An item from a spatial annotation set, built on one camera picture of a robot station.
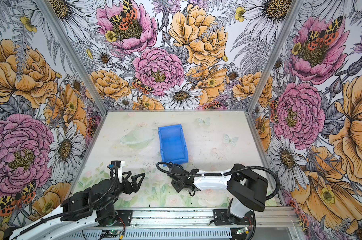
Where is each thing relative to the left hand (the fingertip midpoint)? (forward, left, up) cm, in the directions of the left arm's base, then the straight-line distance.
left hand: (137, 178), depth 73 cm
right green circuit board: (-20, -50, -14) cm, 56 cm away
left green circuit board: (-20, +10, -15) cm, 27 cm away
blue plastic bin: (+25, -16, -14) cm, 33 cm away
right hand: (+1, -20, -15) cm, 25 cm away
